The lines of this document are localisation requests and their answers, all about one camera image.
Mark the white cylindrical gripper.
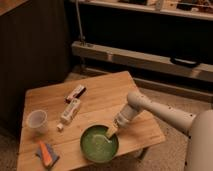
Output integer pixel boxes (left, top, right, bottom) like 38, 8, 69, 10
106, 104, 140, 139

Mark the green ceramic bowl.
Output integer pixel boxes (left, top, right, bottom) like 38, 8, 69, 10
80, 125, 119, 163

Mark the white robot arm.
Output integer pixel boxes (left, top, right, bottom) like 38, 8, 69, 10
106, 91, 213, 171

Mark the white plastic bottle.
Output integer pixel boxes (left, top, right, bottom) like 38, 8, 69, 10
60, 98, 81, 124

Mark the red white snack bar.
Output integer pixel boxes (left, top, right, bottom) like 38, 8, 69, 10
65, 84, 86, 103

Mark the small white cube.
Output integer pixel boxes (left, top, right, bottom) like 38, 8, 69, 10
57, 123, 64, 131

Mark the wooden folding table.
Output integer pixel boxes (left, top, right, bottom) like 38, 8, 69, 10
24, 71, 165, 171

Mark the orange blue sponge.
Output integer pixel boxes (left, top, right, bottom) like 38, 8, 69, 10
35, 141, 59, 169

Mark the clear plastic cup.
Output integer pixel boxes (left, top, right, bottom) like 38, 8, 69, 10
26, 110, 48, 134

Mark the metal shelf rack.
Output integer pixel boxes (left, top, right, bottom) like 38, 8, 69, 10
67, 0, 213, 94

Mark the black handle on shelf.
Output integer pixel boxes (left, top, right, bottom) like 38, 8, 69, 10
170, 58, 201, 68

